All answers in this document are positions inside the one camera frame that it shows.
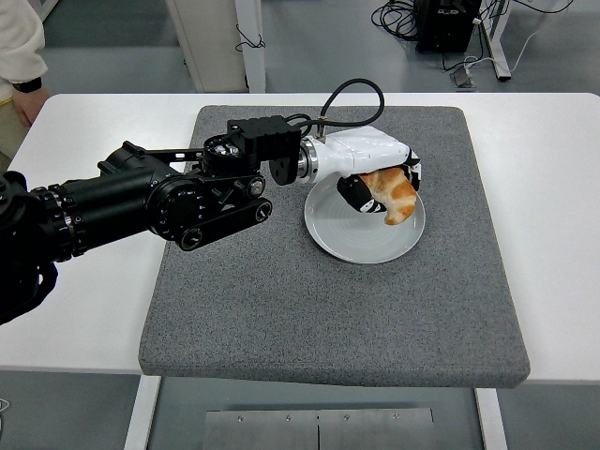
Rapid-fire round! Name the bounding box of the person's hand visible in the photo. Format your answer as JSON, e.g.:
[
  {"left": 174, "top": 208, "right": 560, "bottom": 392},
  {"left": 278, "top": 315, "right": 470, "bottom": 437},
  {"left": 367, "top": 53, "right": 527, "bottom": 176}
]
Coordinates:
[{"left": 11, "top": 87, "right": 52, "bottom": 127}]

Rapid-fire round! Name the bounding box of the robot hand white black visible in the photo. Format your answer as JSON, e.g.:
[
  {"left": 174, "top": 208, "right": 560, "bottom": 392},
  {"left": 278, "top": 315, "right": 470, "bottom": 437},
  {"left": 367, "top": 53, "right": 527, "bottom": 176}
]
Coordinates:
[{"left": 311, "top": 125, "right": 426, "bottom": 215}]

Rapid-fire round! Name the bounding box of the croissant bread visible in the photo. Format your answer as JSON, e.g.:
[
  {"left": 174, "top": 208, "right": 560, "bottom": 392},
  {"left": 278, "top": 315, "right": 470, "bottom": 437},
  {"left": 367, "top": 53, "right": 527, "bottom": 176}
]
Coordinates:
[{"left": 363, "top": 167, "right": 418, "bottom": 226}]

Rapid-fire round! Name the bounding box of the grey round plate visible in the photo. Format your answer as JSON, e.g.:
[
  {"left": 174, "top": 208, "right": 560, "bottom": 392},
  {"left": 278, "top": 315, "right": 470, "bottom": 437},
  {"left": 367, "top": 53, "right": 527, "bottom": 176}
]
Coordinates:
[{"left": 304, "top": 180, "right": 427, "bottom": 264}]

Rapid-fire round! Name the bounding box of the black wristwatch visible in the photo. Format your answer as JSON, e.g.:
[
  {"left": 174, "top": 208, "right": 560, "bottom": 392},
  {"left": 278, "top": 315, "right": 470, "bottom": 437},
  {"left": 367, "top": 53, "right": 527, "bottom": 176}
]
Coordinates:
[{"left": 12, "top": 77, "right": 44, "bottom": 94}]

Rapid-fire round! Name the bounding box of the person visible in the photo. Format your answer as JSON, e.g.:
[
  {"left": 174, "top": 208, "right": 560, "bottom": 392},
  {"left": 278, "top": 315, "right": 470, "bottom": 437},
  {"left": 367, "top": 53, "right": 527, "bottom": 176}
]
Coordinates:
[{"left": 0, "top": 0, "right": 52, "bottom": 160}]

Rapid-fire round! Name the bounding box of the white column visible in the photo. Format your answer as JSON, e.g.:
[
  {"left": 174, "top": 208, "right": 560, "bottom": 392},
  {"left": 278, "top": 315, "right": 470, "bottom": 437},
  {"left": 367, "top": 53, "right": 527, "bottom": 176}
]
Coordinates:
[{"left": 235, "top": 0, "right": 268, "bottom": 94}]

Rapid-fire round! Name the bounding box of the grey floor socket box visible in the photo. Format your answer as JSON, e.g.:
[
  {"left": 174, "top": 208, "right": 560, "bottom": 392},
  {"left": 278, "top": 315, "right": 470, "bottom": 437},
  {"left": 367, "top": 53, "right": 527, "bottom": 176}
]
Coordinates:
[{"left": 450, "top": 65, "right": 478, "bottom": 90}]

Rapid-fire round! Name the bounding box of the black computer case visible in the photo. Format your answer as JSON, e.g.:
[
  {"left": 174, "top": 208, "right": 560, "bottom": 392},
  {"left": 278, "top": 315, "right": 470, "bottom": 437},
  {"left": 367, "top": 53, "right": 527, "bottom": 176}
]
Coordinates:
[{"left": 415, "top": 0, "right": 484, "bottom": 53}]

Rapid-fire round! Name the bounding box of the grey felt mat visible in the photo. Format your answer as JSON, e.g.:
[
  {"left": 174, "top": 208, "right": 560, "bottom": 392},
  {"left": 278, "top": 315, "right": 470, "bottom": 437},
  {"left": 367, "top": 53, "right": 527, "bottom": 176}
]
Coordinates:
[{"left": 139, "top": 103, "right": 532, "bottom": 390}]

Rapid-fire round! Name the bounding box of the white desk leg with foot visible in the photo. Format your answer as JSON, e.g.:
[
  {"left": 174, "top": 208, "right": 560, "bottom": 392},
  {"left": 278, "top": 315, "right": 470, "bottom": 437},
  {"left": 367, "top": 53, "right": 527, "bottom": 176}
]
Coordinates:
[{"left": 482, "top": 0, "right": 512, "bottom": 83}]

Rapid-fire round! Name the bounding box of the beige cabinet panel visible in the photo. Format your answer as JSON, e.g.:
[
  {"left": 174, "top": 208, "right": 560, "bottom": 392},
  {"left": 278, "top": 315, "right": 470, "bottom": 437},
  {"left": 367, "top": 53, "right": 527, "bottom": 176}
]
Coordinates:
[{"left": 166, "top": 0, "right": 249, "bottom": 94}]

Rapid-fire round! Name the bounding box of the white table leg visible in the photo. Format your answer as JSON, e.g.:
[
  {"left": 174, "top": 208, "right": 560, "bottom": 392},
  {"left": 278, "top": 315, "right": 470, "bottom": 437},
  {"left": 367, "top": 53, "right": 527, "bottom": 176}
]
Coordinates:
[
  {"left": 473, "top": 387, "right": 508, "bottom": 450},
  {"left": 123, "top": 374, "right": 162, "bottom": 450}
]

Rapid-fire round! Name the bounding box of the black cable bundle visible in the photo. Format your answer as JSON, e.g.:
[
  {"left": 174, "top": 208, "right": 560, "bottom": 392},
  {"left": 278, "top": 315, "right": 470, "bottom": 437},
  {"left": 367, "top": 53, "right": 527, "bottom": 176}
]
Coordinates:
[{"left": 371, "top": 0, "right": 423, "bottom": 43}]

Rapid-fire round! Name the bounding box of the thin black cable loop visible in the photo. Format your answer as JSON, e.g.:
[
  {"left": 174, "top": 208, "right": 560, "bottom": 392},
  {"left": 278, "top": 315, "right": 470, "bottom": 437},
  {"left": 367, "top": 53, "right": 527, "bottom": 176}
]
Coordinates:
[{"left": 235, "top": 22, "right": 268, "bottom": 52}]

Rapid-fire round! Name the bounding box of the long white cable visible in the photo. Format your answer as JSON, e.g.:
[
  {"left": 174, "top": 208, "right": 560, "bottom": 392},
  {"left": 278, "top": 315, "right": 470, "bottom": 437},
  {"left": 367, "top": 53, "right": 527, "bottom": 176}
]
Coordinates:
[{"left": 509, "top": 0, "right": 578, "bottom": 74}]

